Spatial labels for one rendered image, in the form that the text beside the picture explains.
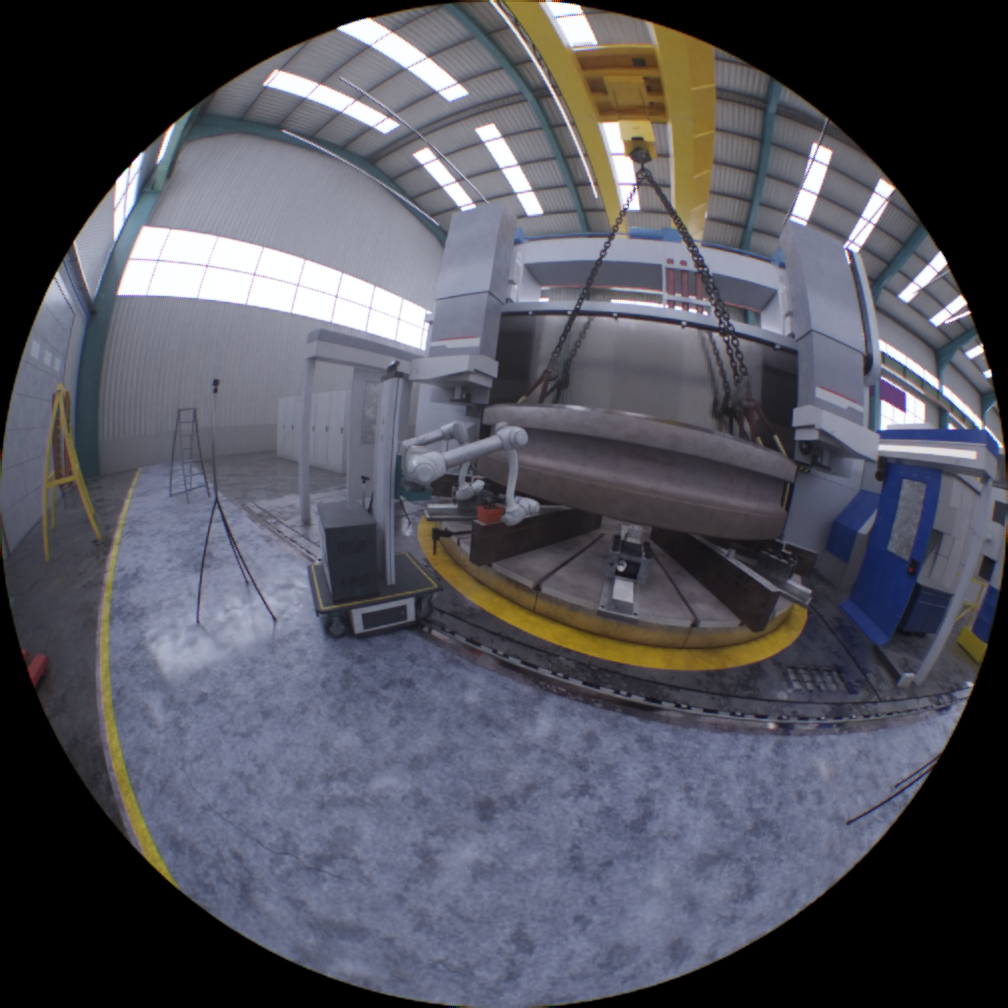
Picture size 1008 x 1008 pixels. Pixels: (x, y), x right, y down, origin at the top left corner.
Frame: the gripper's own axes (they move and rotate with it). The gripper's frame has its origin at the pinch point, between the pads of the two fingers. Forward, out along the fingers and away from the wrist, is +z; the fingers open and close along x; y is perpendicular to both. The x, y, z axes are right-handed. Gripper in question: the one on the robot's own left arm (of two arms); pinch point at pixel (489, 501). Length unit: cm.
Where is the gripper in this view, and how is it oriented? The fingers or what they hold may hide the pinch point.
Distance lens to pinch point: 257.2
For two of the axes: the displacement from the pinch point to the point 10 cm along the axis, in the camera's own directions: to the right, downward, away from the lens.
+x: -9.0, -0.9, -4.2
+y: -2.6, 8.8, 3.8
